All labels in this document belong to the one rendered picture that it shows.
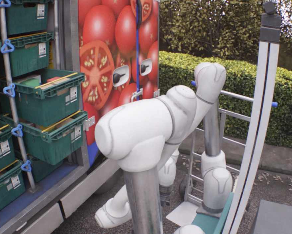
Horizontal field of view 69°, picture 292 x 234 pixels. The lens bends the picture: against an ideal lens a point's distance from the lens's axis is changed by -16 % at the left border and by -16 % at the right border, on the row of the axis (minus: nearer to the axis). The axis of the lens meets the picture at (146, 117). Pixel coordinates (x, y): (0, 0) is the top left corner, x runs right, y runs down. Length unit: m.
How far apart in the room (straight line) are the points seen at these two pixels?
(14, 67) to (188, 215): 2.01
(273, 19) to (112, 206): 0.94
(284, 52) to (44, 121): 5.32
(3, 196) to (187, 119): 1.38
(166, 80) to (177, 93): 3.18
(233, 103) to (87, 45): 2.41
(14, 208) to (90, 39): 1.34
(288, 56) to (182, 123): 5.26
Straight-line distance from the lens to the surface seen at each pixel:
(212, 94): 1.16
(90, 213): 2.55
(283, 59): 5.76
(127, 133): 0.61
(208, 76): 1.15
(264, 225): 1.37
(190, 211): 2.54
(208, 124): 1.40
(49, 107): 1.48
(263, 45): 0.74
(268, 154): 3.60
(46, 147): 1.58
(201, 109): 1.19
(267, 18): 0.87
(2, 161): 1.69
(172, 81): 3.80
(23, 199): 1.85
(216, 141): 1.45
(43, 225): 1.92
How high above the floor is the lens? 1.78
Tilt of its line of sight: 23 degrees down
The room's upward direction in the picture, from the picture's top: straight up
